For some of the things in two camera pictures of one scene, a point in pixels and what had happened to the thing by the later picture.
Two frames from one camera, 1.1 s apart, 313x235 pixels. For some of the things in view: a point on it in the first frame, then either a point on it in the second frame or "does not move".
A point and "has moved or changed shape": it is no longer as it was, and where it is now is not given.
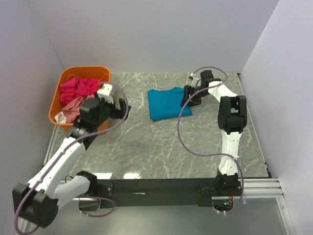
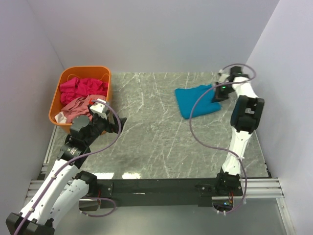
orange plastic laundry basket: x=101 y=73 does not move
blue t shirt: x=167 y=103 has moved or changed shape
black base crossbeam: x=144 y=193 does not move
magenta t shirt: x=72 y=88 does not move
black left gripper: x=117 y=114 to x=110 y=127
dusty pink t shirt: x=72 y=110 does not move
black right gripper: x=188 y=90 to x=219 y=97
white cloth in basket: x=60 y=118 does not move
